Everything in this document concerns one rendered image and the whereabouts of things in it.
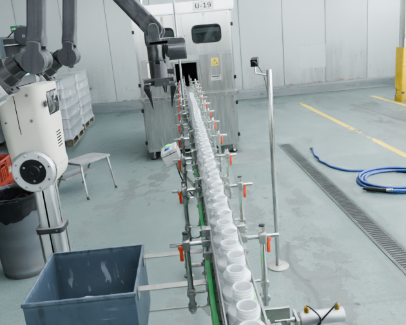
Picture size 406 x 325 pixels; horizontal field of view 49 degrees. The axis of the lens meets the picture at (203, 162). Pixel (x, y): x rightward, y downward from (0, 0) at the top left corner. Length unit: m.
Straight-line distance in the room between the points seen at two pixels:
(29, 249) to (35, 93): 2.05
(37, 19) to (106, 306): 0.88
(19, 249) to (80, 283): 1.95
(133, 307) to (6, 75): 0.81
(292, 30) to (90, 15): 5.09
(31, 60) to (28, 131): 0.31
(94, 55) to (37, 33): 10.44
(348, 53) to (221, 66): 6.72
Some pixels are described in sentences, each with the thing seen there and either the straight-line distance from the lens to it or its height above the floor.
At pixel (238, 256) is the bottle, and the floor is 1.15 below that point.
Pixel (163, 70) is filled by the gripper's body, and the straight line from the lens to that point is 1.48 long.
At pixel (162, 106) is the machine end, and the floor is 0.76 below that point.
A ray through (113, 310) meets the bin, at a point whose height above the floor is 0.90.
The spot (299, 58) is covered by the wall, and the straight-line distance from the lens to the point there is 12.17.
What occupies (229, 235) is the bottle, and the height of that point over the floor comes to 1.16.
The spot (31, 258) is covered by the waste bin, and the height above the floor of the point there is 0.16.
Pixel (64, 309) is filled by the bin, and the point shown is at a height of 0.92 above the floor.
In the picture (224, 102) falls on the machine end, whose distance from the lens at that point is 6.33.
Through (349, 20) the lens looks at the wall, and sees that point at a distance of 12.56.
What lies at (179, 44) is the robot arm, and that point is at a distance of 1.48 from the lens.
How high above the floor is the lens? 1.60
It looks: 15 degrees down
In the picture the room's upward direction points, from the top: 5 degrees counter-clockwise
